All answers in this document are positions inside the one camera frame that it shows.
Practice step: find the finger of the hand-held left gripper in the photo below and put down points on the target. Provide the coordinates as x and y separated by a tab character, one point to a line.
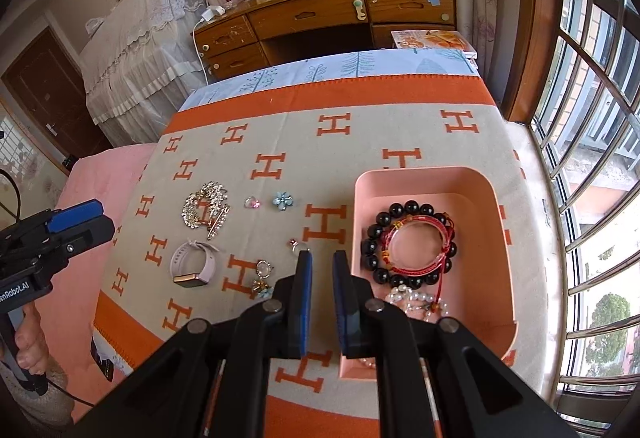
75	214
87	235

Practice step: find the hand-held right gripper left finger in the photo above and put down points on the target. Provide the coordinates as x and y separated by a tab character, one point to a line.
303	303

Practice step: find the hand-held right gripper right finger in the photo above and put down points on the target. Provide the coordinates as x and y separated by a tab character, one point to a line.
344	305

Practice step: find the pink plastic tray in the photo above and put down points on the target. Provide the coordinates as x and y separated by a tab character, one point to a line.
480	238

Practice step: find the person's left forearm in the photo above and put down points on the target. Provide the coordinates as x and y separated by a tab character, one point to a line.
35	398

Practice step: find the person's left hand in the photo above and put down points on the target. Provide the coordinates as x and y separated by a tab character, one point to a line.
31	343

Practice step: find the pink blanket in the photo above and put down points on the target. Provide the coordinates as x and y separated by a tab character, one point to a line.
95	178

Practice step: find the gold flower charm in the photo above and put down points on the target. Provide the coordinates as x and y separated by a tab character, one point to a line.
261	289

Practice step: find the round crystal earring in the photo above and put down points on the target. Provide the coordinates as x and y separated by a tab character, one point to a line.
265	269

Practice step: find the lilac smart watch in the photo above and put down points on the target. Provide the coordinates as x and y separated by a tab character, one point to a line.
210	263

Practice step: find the blue flower brooch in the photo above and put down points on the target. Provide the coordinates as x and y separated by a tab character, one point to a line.
282	200

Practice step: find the rhinestone wreath brooch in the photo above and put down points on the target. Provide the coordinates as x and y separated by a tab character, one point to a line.
192	210

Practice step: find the black smartphone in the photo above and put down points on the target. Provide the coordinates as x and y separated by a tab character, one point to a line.
102	360

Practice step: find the brown wooden door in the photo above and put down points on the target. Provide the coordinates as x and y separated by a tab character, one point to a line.
45	88

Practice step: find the orange and beige patterned blanket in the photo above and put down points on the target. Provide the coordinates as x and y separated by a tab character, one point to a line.
310	153

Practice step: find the bed with white lace cover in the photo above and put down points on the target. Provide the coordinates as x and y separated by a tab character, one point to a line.
135	53

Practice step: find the blue leaf print sheet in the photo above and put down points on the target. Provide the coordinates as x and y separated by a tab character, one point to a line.
400	63

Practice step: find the orange food picture book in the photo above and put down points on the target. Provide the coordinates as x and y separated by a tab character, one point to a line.
435	39

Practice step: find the wooden desk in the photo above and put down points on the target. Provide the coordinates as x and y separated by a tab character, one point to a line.
310	13

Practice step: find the steel window railing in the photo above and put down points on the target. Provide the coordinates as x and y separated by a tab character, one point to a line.
595	128

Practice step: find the wooden window frame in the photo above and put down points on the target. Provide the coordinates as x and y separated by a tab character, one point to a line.
532	18

